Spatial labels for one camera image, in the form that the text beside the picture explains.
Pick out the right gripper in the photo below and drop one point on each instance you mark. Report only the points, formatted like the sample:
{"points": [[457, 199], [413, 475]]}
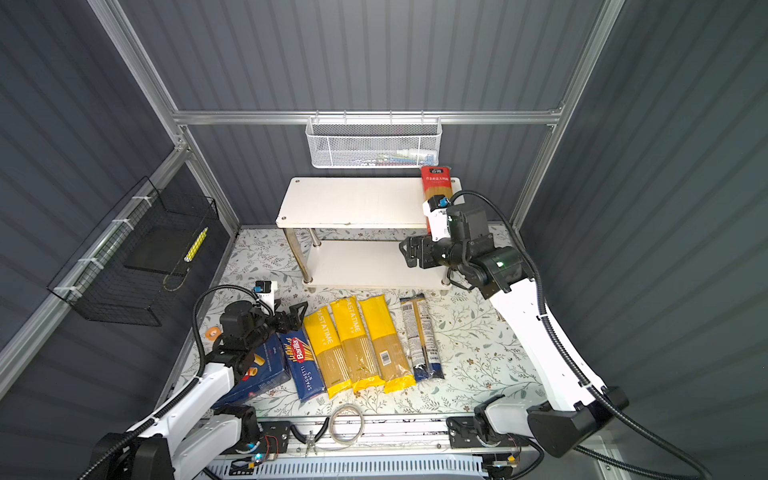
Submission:
{"points": [[424, 242]]}

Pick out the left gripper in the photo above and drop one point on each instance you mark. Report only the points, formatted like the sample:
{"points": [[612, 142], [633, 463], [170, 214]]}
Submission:
{"points": [[294, 319]]}

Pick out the red spaghetti bag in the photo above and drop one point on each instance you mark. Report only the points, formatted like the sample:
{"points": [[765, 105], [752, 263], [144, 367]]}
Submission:
{"points": [[437, 186]]}

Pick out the clear blue spaghetti bag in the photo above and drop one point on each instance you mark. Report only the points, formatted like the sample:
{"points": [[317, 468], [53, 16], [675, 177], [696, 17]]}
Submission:
{"points": [[422, 344]]}

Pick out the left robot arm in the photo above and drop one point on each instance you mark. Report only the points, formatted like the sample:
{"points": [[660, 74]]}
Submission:
{"points": [[180, 438]]}

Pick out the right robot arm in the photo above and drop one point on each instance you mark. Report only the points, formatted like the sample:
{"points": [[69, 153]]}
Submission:
{"points": [[578, 403]]}

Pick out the blue Barilla pasta box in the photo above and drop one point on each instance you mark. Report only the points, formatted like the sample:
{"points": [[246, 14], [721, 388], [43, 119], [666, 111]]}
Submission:
{"points": [[268, 371]]}

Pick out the white two-tier shelf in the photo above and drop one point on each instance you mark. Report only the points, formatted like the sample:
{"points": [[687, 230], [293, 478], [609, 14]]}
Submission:
{"points": [[326, 222]]}

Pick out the blue Barilla spaghetti box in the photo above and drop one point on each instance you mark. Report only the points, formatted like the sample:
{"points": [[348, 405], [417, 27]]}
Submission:
{"points": [[302, 365]]}

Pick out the yellow Pastatime bag left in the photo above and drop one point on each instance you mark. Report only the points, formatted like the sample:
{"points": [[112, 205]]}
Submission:
{"points": [[328, 352]]}

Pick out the yellow pastatime bag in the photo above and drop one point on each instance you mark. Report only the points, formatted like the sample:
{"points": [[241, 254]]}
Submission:
{"points": [[328, 352], [392, 361], [357, 347]]}

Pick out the orange tape roll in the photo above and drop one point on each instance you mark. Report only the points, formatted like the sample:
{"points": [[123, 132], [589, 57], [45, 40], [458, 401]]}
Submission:
{"points": [[213, 333]]}

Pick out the yellow Pastatime bag middle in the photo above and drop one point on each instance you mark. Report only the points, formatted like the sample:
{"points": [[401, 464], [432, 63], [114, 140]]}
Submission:
{"points": [[357, 347]]}

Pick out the black pliers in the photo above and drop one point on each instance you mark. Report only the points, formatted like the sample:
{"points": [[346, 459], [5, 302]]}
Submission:
{"points": [[310, 439]]}

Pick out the yellow Pastatime bag right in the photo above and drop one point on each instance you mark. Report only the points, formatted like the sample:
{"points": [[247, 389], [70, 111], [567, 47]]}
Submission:
{"points": [[392, 361]]}

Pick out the floral table mat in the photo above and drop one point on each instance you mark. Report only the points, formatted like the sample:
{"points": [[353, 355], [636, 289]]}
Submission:
{"points": [[479, 353]]}

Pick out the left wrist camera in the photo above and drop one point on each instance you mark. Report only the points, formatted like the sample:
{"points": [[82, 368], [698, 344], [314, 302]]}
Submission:
{"points": [[265, 291]]}

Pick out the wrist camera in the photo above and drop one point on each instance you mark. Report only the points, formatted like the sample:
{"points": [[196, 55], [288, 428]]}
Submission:
{"points": [[435, 211], [265, 291]]}

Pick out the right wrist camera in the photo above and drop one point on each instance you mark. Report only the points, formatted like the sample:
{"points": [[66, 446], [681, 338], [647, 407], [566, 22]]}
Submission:
{"points": [[435, 211]]}

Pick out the white wire wall basket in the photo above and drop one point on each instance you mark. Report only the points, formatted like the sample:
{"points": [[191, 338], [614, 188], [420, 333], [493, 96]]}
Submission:
{"points": [[372, 144]]}

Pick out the black wire side basket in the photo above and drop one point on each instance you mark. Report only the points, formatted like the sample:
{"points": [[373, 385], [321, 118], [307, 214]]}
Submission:
{"points": [[139, 267]]}

